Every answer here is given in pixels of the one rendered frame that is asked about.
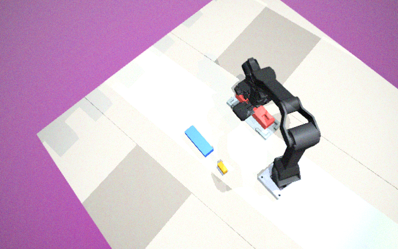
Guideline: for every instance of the yellow rectangular block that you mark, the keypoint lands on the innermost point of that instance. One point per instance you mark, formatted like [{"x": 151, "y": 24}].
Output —
[{"x": 222, "y": 167}]

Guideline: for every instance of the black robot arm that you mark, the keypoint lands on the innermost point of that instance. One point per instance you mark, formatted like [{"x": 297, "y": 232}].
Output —
[{"x": 263, "y": 83}]

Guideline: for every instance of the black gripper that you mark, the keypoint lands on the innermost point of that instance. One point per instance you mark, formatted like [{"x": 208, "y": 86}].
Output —
[{"x": 244, "y": 110}]

